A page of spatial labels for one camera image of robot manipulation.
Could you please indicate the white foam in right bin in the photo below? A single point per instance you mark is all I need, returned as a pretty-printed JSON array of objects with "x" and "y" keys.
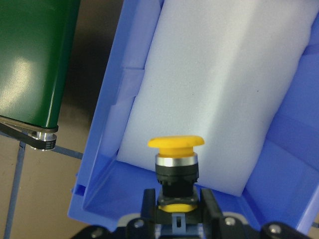
[{"x": 218, "y": 69}]

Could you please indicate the green conveyor belt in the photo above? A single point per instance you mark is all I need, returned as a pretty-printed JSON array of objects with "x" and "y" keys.
[{"x": 36, "y": 39}]

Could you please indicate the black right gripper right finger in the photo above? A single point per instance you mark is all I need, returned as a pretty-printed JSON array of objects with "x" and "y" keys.
[{"x": 211, "y": 212}]

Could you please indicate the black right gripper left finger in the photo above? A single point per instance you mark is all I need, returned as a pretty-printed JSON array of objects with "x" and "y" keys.
[{"x": 148, "y": 209}]

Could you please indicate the yellow push button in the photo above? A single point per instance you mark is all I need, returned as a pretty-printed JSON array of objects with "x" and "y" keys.
[{"x": 176, "y": 166}]

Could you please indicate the blue right plastic bin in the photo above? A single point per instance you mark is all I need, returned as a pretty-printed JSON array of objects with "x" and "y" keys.
[{"x": 284, "y": 184}]

